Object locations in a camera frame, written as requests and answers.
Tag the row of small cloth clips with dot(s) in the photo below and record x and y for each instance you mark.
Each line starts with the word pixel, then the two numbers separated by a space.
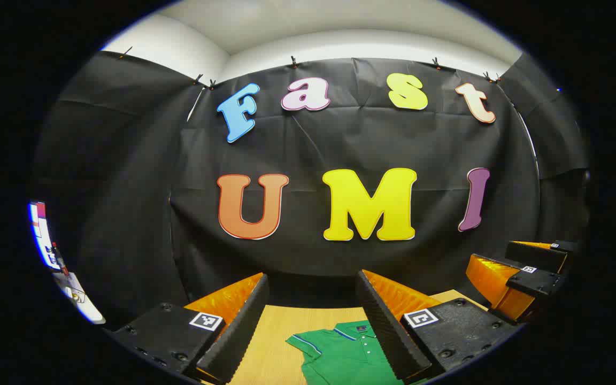
pixel 293 62

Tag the computer monitor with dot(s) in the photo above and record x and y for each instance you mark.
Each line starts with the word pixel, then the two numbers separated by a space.
pixel 42 235

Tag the small red bottle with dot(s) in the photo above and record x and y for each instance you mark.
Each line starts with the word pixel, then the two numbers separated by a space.
pixel 60 259

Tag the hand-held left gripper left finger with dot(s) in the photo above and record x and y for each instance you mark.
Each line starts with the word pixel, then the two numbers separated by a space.
pixel 236 331

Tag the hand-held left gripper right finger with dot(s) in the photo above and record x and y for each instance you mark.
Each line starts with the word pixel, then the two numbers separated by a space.
pixel 380 329

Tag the black backdrop cloth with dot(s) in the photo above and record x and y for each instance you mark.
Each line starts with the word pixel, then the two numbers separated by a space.
pixel 308 144

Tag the white side table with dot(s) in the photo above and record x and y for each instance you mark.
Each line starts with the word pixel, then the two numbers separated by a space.
pixel 86 308

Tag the green T-shirt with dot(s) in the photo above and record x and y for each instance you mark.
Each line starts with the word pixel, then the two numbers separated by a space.
pixel 340 358

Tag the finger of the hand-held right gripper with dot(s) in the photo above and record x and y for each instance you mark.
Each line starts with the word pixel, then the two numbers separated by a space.
pixel 535 255
pixel 492 280

